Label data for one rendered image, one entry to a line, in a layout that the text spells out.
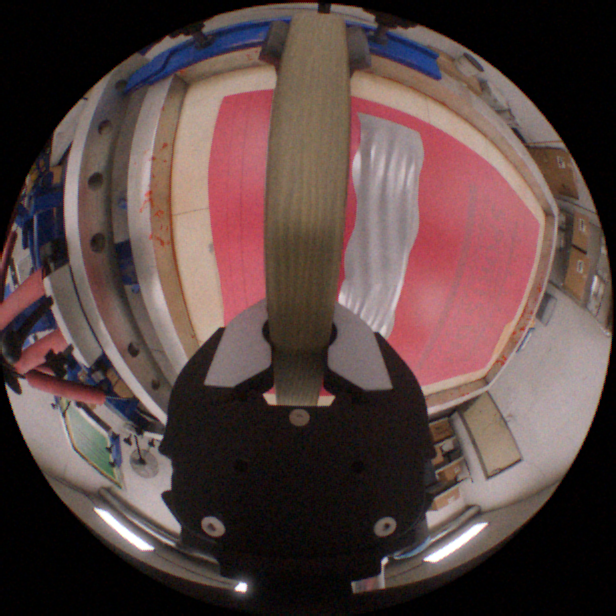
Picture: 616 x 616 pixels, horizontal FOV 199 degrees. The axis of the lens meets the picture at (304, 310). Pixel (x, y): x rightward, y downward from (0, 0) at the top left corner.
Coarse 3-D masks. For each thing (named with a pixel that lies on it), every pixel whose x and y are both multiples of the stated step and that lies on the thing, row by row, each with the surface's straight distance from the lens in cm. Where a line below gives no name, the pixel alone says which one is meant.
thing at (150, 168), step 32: (192, 64) 26; (224, 64) 26; (256, 64) 26; (384, 64) 25; (160, 96) 25; (448, 96) 29; (160, 128) 23; (480, 128) 34; (160, 160) 22; (512, 160) 41; (128, 192) 22; (160, 192) 21; (544, 192) 50; (160, 224) 20; (160, 256) 20; (544, 256) 60; (160, 288) 20; (544, 288) 61; (160, 320) 23; (192, 352) 26; (512, 352) 62; (480, 384) 63
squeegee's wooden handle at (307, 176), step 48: (288, 48) 11; (336, 48) 11; (288, 96) 8; (336, 96) 8; (288, 144) 7; (336, 144) 7; (288, 192) 6; (336, 192) 6; (288, 240) 6; (336, 240) 7; (288, 288) 7; (336, 288) 7; (288, 336) 8; (288, 384) 11
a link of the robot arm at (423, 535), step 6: (420, 522) 70; (426, 522) 72; (420, 528) 70; (426, 528) 72; (420, 534) 71; (426, 534) 73; (420, 540) 71; (426, 540) 73; (414, 546) 71; (420, 546) 72; (426, 546) 74; (396, 552) 72; (402, 552) 73; (408, 552) 72; (414, 552) 72; (396, 558) 76
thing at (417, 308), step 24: (240, 288) 19; (264, 288) 19; (408, 288) 22; (432, 288) 24; (240, 312) 21; (408, 312) 24; (432, 312) 26; (504, 312) 47; (408, 336) 26; (408, 360) 30; (480, 360) 52
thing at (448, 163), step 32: (224, 96) 24; (256, 96) 22; (352, 96) 22; (224, 128) 21; (256, 128) 20; (352, 128) 20; (416, 128) 24; (224, 160) 19; (256, 160) 18; (352, 160) 18; (448, 160) 25; (480, 160) 31; (224, 192) 18; (256, 192) 17; (352, 192) 18; (448, 192) 24; (512, 192) 40; (224, 224) 18; (256, 224) 17; (352, 224) 17; (448, 224) 24; (224, 256) 19; (256, 256) 18; (416, 256) 21; (448, 256) 24; (512, 288) 45
